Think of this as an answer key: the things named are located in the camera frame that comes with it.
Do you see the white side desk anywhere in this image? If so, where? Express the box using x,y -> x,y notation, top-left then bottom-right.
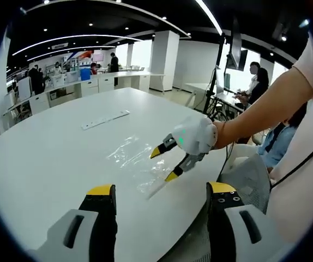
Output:
185,81 -> 246,113

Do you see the person's white shirt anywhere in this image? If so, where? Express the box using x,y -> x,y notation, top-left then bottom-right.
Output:
265,34 -> 313,244

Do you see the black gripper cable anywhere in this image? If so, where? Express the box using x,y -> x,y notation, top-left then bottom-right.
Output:
218,141 -> 237,180

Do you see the white box appliance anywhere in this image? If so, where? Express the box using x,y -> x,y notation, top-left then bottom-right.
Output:
17,77 -> 32,101

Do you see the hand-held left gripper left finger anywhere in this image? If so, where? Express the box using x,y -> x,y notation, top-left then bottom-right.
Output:
27,184 -> 118,262

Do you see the thin black cable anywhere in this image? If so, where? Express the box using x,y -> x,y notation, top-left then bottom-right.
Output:
270,135 -> 313,189

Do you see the white power strip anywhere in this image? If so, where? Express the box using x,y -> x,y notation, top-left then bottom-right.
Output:
80,109 -> 131,131

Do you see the black monitor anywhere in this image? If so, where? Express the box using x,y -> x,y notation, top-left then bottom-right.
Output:
225,15 -> 249,71

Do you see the white counter with cabinets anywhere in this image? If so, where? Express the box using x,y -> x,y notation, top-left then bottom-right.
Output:
3,70 -> 166,118

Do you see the stack of clear packaging bags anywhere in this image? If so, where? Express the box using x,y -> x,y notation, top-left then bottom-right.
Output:
106,134 -> 179,200

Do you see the black tripod stand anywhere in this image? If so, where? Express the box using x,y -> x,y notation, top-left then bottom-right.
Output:
202,32 -> 228,117

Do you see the grey mesh office chair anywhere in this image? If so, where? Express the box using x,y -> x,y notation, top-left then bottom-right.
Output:
159,144 -> 272,262

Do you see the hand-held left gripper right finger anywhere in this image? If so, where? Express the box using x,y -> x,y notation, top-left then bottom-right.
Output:
206,181 -> 291,262

